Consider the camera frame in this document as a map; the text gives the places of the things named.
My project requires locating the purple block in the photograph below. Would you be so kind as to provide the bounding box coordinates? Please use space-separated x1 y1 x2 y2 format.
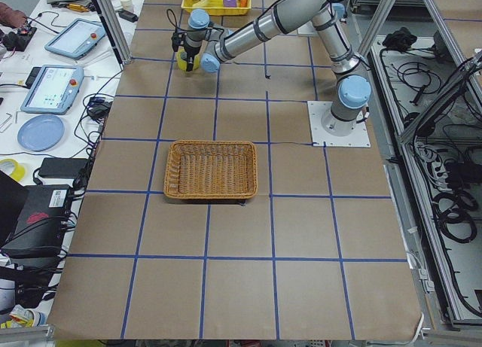
222 0 237 8

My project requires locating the black cloth bundle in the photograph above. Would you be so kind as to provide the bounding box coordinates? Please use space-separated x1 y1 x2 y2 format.
382 27 417 52

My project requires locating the black computer box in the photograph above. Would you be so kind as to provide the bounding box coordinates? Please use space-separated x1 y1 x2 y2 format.
1 184 75 260

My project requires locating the woven wicker basket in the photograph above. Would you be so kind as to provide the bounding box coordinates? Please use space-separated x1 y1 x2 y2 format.
163 140 258 200

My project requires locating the aluminium frame post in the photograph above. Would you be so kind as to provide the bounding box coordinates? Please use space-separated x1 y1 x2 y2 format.
91 0 132 65

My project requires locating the black power adapter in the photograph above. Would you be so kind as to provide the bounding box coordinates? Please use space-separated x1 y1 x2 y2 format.
38 157 87 179

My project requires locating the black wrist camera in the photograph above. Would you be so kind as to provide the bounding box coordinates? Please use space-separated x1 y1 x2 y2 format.
171 32 185 53

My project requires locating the lower teach pendant tablet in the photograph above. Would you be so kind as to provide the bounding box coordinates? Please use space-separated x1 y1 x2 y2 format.
20 65 84 115

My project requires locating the yellow tape roll on desk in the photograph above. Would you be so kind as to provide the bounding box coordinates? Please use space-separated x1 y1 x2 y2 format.
0 158 26 182

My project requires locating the allen key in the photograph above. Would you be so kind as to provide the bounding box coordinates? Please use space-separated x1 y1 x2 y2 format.
0 113 13 133

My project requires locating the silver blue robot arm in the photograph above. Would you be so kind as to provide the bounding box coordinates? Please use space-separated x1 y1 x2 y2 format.
172 0 371 136

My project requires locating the teach pendant tablet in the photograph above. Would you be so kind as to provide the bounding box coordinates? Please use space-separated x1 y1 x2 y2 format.
44 18 106 60
20 65 84 115

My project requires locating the yellow tape roll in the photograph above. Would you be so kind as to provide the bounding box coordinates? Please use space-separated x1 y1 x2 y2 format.
176 47 200 72
0 158 26 182

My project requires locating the blue plate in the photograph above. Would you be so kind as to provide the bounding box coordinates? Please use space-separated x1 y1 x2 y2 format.
17 114 65 151

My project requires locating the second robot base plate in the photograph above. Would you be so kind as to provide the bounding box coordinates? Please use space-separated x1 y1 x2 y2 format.
297 21 319 38

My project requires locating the yellow plastic bin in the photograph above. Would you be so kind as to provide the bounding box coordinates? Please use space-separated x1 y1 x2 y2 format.
180 0 253 17

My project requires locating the white paper cup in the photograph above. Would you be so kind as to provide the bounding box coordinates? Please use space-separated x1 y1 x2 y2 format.
119 0 134 13

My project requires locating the upper teach pendant tablet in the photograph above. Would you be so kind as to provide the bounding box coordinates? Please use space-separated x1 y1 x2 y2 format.
44 18 106 60

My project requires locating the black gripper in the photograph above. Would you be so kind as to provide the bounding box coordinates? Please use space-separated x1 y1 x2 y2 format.
184 44 200 72

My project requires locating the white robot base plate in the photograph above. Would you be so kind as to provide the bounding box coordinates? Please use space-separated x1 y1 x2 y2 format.
307 101 371 148

